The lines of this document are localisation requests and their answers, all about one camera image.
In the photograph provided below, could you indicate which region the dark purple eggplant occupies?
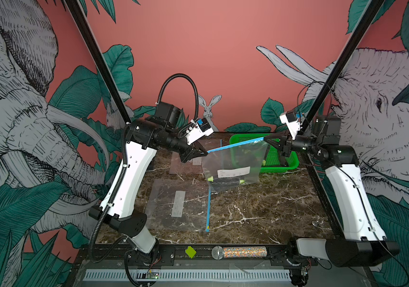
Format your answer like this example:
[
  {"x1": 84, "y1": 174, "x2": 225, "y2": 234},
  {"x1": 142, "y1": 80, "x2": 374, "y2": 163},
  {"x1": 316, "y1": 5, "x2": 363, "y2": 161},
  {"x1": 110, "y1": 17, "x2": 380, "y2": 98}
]
[{"x1": 207, "y1": 177, "x2": 246, "y2": 187}]

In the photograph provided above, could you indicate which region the clear zip-top bag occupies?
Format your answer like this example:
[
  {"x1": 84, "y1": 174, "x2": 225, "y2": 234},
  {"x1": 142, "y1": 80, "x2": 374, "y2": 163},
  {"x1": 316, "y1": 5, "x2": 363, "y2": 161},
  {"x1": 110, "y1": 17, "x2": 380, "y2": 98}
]
[
  {"x1": 145, "y1": 179, "x2": 209, "y2": 232},
  {"x1": 169, "y1": 153, "x2": 203, "y2": 175},
  {"x1": 202, "y1": 138, "x2": 269, "y2": 193}
]

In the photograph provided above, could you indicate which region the sprinkle-filled cylinder tube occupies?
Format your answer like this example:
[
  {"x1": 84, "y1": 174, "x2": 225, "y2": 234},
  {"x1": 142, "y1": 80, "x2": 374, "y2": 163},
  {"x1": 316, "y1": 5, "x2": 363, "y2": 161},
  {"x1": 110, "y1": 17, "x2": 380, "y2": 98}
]
[{"x1": 211, "y1": 246, "x2": 267, "y2": 260}]

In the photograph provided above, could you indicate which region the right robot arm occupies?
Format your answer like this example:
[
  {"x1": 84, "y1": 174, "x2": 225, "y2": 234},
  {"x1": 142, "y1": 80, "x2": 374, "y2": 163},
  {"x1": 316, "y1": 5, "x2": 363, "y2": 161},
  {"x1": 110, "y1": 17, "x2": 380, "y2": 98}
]
[{"x1": 264, "y1": 112, "x2": 400, "y2": 267}]

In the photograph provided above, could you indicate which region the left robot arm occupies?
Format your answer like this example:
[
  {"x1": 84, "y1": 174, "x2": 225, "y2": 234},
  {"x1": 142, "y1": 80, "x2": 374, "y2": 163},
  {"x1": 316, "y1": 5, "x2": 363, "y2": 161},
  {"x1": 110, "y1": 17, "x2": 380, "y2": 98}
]
[{"x1": 89, "y1": 103, "x2": 213, "y2": 254}]

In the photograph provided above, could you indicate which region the green plastic basket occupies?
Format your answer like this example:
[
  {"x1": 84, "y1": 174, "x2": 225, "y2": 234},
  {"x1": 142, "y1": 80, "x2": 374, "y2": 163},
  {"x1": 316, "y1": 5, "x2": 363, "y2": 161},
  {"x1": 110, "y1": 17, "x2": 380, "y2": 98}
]
[{"x1": 229, "y1": 133, "x2": 300, "y2": 173}]

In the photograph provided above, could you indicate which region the lime green sticky note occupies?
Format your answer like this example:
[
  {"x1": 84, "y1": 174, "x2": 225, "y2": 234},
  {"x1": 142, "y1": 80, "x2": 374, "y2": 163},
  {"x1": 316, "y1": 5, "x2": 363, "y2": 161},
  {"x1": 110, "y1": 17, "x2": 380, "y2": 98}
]
[{"x1": 185, "y1": 246, "x2": 197, "y2": 259}]

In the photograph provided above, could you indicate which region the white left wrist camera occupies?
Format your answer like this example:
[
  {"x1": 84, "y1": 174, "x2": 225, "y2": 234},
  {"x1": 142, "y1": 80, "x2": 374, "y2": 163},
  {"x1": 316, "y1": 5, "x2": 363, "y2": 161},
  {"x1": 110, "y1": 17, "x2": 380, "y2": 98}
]
[{"x1": 185, "y1": 118, "x2": 214, "y2": 145}]

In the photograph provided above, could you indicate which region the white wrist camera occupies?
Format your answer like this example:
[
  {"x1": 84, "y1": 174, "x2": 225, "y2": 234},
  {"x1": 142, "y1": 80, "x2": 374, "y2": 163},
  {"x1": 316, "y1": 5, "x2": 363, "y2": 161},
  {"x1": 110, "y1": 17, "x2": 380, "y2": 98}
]
[
  {"x1": 279, "y1": 111, "x2": 301, "y2": 140},
  {"x1": 185, "y1": 118, "x2": 214, "y2": 145}
]

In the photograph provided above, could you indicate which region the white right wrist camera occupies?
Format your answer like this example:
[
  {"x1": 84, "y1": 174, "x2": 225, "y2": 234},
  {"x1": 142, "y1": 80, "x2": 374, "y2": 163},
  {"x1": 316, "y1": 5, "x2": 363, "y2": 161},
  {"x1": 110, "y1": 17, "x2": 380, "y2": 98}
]
[{"x1": 279, "y1": 111, "x2": 301, "y2": 140}]

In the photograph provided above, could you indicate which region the black corrugated cable conduit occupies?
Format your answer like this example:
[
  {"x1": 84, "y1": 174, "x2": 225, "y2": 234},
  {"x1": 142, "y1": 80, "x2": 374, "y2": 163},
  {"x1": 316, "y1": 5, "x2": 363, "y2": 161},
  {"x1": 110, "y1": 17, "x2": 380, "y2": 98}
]
[{"x1": 88, "y1": 73, "x2": 200, "y2": 263}]

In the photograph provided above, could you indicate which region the left black frame post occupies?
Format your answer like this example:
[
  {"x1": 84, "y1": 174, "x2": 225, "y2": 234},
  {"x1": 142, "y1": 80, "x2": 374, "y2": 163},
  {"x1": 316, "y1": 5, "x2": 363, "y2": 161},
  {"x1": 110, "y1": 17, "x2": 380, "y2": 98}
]
[{"x1": 64, "y1": 0, "x2": 132, "y2": 123}]

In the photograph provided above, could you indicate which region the black frame post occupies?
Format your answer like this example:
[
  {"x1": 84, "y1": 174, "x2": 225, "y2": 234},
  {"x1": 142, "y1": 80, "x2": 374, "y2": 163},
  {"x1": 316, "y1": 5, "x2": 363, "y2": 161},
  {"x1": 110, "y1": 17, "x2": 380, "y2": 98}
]
[
  {"x1": 300, "y1": 0, "x2": 385, "y2": 135},
  {"x1": 64, "y1": 0, "x2": 132, "y2": 123}
]

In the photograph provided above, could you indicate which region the right black frame post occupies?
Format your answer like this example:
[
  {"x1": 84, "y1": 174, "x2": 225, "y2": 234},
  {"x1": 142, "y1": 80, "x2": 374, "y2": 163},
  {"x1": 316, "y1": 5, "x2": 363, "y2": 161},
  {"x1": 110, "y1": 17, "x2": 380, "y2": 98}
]
[{"x1": 300, "y1": 0, "x2": 385, "y2": 135}]

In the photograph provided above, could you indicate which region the white perforated rail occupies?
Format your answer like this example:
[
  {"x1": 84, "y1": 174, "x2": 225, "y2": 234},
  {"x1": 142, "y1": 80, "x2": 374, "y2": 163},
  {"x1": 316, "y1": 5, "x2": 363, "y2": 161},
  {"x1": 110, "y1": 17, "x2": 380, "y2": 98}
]
[{"x1": 83, "y1": 269, "x2": 291, "y2": 282}]

